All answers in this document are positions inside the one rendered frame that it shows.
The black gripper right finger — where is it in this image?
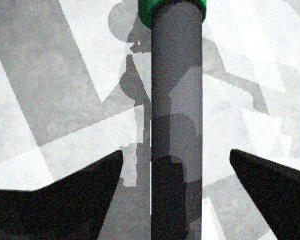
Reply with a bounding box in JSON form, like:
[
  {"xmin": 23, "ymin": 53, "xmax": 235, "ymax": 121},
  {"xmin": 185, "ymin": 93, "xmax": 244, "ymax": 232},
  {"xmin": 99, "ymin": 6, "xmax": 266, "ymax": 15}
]
[{"xmin": 229, "ymin": 149, "xmax": 300, "ymax": 240}]

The black horizontal rail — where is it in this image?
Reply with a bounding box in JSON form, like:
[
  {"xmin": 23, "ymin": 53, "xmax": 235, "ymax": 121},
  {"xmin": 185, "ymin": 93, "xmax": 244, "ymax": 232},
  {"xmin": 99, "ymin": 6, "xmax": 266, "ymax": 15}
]
[{"xmin": 151, "ymin": 0, "xmax": 203, "ymax": 240}]

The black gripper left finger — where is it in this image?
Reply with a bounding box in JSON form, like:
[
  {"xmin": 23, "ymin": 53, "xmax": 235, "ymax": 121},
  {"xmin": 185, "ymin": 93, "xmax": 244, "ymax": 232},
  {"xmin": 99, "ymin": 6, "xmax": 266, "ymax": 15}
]
[{"xmin": 0, "ymin": 150, "xmax": 123, "ymax": 240}]

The dark green post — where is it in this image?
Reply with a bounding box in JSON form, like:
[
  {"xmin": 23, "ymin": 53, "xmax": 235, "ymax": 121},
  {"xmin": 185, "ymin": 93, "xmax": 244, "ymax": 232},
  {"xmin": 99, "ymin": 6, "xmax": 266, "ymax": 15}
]
[{"xmin": 137, "ymin": 0, "xmax": 150, "ymax": 28}]

